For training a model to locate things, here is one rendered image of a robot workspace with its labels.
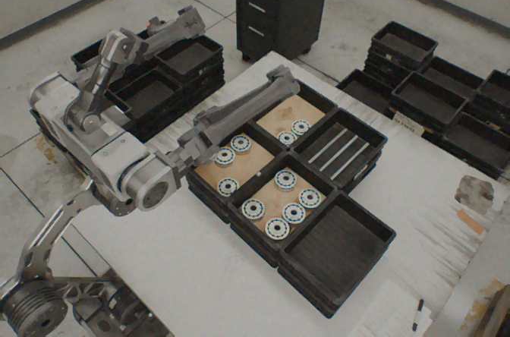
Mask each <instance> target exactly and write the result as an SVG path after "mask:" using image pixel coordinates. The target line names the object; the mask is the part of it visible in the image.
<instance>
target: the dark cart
mask: <svg viewBox="0 0 510 337"><path fill-rule="evenodd" d="M235 2H236V38H237V50H239V51H240V52H243V53H241V54H243V55H242V59H243V60H244V61H248V60H249V59H250V58H252V59H254V60H255V61H259V60H260V59H261V58H263V57H264V56H265V55H267V54H268V53H270V52H271V51H274V52H276V53H278V54H279V55H281V56H283V57H284V58H286V59H288V60H289V61H291V60H293V59H294V58H296V57H297V56H298V55H300V54H301V53H302V52H304V53H308V52H309V51H310V49H311V46H312V45H313V44H314V43H315V42H316V41H317V40H318V38H319V33H320V24H321V20H322V16H323V7H324V2H325V0H235Z"/></svg>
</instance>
